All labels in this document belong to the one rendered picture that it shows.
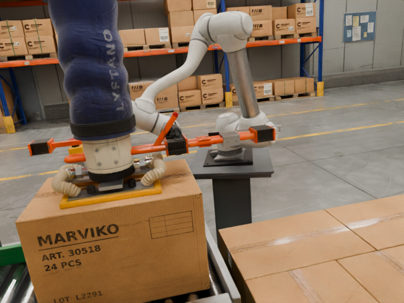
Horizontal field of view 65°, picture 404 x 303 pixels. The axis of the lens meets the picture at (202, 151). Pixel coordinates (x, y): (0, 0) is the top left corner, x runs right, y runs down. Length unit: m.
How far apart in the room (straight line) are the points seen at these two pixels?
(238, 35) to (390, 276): 1.19
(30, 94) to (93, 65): 8.84
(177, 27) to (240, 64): 6.77
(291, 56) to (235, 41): 9.20
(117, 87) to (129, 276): 0.66
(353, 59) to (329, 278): 10.86
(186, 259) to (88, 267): 0.34
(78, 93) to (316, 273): 1.10
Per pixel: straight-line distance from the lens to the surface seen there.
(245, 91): 1.71
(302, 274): 1.40
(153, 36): 8.31
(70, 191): 1.16
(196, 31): 1.71
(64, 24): 1.12
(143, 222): 1.12
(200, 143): 1.21
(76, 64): 1.10
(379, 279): 1.44
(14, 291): 1.62
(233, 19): 1.60
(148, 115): 1.47
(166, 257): 1.20
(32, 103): 9.92
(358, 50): 12.07
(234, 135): 1.24
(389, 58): 12.86
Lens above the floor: 1.40
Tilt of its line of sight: 17 degrees down
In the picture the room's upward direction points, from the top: 5 degrees counter-clockwise
